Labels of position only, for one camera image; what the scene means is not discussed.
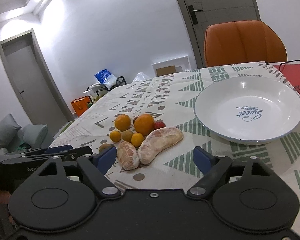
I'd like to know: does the black cable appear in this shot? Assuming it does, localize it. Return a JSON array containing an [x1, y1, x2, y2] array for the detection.
[[257, 59, 300, 74]]

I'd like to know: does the clear plastic bag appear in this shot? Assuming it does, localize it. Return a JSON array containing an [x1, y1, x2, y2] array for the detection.
[[133, 72, 150, 82]]

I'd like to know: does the small tangerine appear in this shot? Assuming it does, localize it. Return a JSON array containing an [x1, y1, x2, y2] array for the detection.
[[109, 131, 121, 142], [131, 133, 145, 147]]

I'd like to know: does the grey door with lock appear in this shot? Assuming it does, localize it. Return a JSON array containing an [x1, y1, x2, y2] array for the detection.
[[177, 0, 260, 68]]

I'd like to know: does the orange leather chair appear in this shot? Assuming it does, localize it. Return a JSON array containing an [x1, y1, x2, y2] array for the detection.
[[203, 20, 287, 67]]

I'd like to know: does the brown-green kiwi fruit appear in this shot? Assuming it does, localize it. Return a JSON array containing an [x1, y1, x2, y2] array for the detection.
[[121, 130, 134, 142]]

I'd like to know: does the round peeled pomelo segment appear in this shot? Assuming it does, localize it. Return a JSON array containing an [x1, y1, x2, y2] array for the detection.
[[117, 141, 140, 171]]

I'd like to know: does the red orange mat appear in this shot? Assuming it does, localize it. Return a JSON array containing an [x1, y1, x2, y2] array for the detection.
[[272, 60, 300, 94]]

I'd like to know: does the long peeled pomelo segment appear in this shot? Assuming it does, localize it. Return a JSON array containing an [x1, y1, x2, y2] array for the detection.
[[137, 127, 184, 165]]

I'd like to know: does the grey sofa cushion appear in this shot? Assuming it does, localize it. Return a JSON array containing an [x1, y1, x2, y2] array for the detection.
[[0, 114, 21, 147], [23, 125, 48, 148]]

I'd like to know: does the orange gift bag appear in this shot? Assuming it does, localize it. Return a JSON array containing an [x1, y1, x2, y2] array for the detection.
[[71, 96, 91, 117]]

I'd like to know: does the white foam packaging frame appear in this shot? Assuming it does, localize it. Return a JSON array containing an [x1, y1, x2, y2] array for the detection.
[[152, 56, 192, 76]]

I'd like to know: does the small red apple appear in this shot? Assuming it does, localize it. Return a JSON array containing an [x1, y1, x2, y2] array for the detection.
[[153, 121, 166, 129]]

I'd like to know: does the white plate with blue rim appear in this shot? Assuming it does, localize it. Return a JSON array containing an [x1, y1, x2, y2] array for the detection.
[[194, 76, 300, 145]]

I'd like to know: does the blue white plastic bag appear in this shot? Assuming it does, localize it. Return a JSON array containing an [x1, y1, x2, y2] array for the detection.
[[95, 69, 117, 90]]

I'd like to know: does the large orange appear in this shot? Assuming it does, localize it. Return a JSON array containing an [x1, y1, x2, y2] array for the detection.
[[134, 114, 155, 136], [114, 114, 131, 131]]

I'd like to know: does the black metal rack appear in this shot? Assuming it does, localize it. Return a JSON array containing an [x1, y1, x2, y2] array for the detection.
[[84, 74, 127, 98]]

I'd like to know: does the grey side door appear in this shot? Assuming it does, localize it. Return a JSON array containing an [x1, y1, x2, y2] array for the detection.
[[0, 29, 74, 135]]

